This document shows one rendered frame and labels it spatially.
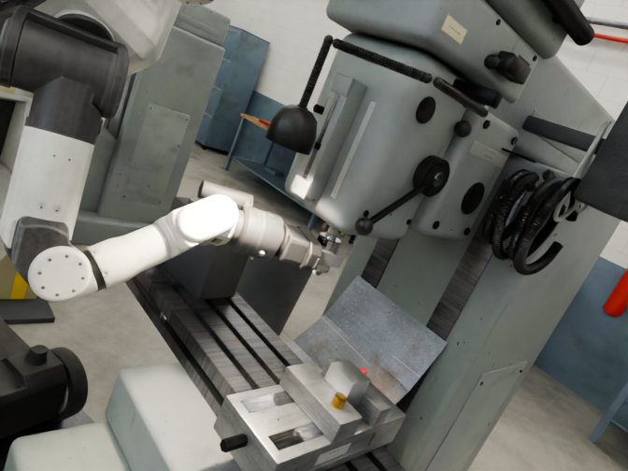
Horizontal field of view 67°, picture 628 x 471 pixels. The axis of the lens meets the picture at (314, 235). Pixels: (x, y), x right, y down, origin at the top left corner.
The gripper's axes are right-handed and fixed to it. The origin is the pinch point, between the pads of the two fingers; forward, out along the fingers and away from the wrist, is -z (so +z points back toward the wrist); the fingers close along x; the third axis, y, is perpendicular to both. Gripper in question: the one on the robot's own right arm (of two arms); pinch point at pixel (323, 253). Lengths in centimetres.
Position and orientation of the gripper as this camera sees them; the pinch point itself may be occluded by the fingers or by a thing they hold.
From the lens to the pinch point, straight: 93.3
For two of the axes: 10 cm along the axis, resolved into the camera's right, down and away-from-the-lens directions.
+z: -8.7, -2.7, -4.2
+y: -4.0, 8.8, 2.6
